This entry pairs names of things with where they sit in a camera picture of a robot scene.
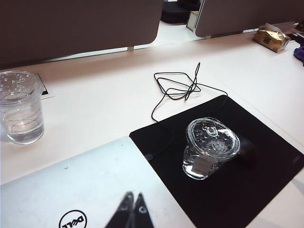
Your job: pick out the black soft case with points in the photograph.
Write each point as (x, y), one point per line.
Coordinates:
(174, 12)

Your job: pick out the silver Dell laptop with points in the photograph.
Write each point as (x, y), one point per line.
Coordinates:
(78, 185)

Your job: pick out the wide brown desk divider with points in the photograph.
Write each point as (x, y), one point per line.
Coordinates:
(78, 26)

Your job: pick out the black computer mouse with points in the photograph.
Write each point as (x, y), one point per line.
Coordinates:
(248, 150)

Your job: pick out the small clear cup with label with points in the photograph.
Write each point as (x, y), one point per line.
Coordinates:
(209, 145)

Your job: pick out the gold tissue packet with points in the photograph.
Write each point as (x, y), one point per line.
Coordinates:
(269, 39)

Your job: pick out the purple cloth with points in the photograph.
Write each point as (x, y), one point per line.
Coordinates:
(299, 53)

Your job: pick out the clear plastic cup with lines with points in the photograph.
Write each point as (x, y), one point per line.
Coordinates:
(21, 114)

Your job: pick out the black mouse pad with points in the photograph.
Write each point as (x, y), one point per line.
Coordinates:
(237, 194)

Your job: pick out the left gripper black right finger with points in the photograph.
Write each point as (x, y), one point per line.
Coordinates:
(142, 217)

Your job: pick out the small white box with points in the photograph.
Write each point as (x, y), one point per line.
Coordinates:
(192, 20)

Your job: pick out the brown divider with white edge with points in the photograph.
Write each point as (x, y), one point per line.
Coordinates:
(244, 14)

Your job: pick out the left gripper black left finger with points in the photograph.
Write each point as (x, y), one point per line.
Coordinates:
(120, 216)

